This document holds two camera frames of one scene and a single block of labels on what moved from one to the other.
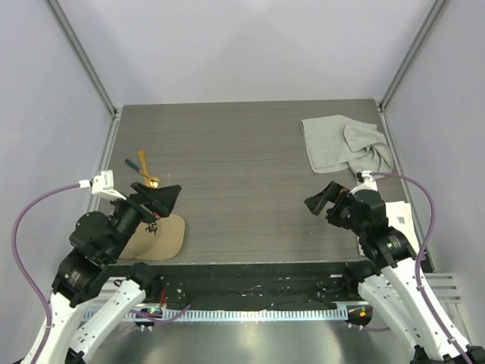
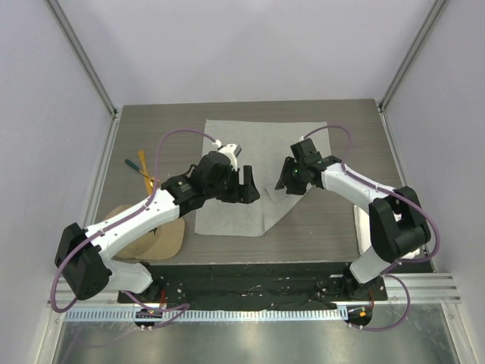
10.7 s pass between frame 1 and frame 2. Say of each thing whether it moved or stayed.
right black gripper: moved
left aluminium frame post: stayed
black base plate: stayed
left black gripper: moved
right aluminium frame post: stayed
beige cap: stayed
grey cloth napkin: moved
